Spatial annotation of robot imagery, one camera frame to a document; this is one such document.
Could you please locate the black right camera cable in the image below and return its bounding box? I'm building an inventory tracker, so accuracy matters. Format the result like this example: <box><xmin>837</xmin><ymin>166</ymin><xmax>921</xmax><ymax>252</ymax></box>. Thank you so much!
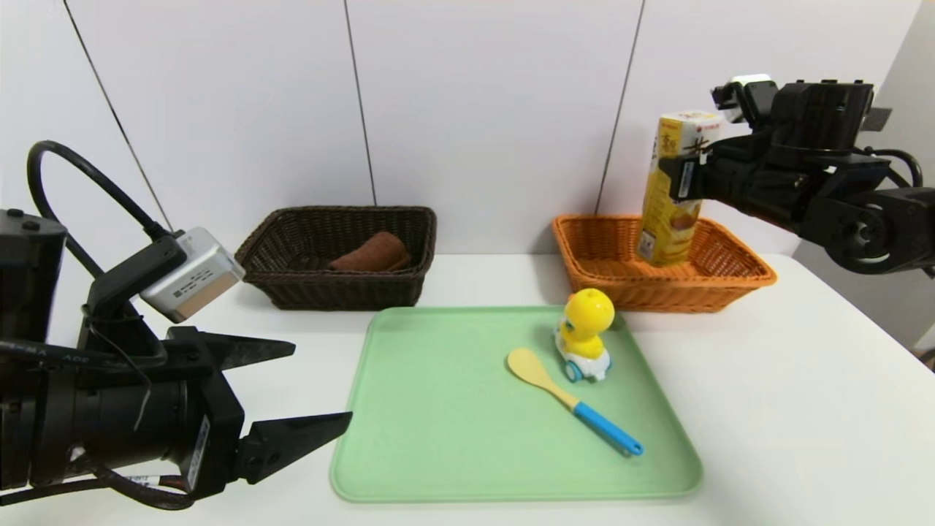
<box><xmin>866</xmin><ymin>147</ymin><xmax>923</xmax><ymax>189</ymax></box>

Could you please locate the yellow duck toy car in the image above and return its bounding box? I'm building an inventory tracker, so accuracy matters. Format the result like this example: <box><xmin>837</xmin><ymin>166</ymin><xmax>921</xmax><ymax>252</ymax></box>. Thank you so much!
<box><xmin>554</xmin><ymin>288</ymin><xmax>616</xmax><ymax>383</ymax></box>

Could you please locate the black camera cable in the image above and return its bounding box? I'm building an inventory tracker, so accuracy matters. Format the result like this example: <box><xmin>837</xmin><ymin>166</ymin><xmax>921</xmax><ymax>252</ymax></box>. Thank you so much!
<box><xmin>866</xmin><ymin>147</ymin><xmax>923</xmax><ymax>189</ymax></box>
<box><xmin>27</xmin><ymin>140</ymin><xmax>172</xmax><ymax>278</ymax></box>

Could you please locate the light green plastic tray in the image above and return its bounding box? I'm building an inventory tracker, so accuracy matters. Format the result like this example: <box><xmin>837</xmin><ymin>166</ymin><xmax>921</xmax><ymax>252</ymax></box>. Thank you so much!
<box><xmin>330</xmin><ymin>305</ymin><xmax>703</xmax><ymax>503</ymax></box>

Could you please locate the dark brown wicker basket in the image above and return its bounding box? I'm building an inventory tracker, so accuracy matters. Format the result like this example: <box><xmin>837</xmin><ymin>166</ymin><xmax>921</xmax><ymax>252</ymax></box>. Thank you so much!
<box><xmin>234</xmin><ymin>206</ymin><xmax>438</xmax><ymax>311</ymax></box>

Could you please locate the brown towel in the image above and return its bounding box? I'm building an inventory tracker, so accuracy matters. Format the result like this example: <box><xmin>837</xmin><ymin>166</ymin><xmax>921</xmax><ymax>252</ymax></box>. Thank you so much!
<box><xmin>328</xmin><ymin>232</ymin><xmax>412</xmax><ymax>273</ymax></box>

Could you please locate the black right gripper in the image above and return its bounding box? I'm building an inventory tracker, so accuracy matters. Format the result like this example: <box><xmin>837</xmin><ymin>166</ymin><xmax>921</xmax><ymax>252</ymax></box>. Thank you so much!
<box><xmin>657</xmin><ymin>155</ymin><xmax>774</xmax><ymax>203</ymax></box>

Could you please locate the black left camera cable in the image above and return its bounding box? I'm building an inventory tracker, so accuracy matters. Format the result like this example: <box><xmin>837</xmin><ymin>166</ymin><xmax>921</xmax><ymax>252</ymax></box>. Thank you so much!
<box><xmin>27</xmin><ymin>140</ymin><xmax>172</xmax><ymax>278</ymax></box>

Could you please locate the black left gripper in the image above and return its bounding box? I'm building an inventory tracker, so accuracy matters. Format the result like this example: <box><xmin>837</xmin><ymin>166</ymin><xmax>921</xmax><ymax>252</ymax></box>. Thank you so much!
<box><xmin>82</xmin><ymin>326</ymin><xmax>354</xmax><ymax>500</ymax></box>

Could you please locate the yellow potato chips box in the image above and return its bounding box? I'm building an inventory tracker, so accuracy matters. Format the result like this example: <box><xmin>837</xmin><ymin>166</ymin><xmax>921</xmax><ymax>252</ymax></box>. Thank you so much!
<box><xmin>637</xmin><ymin>110</ymin><xmax>725</xmax><ymax>267</ymax></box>

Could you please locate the orange wicker basket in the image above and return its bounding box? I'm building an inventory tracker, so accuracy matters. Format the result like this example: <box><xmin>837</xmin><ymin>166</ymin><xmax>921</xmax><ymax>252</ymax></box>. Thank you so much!
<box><xmin>551</xmin><ymin>215</ymin><xmax>776</xmax><ymax>313</ymax></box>

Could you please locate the wooden spoon with blue handle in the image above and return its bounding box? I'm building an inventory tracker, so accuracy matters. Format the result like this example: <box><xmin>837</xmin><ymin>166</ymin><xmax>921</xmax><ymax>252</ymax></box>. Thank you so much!
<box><xmin>507</xmin><ymin>347</ymin><xmax>645</xmax><ymax>457</ymax></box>

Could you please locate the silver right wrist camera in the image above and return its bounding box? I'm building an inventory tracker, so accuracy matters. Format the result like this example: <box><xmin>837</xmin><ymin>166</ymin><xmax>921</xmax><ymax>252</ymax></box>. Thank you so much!
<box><xmin>712</xmin><ymin>73</ymin><xmax>776</xmax><ymax>125</ymax></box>

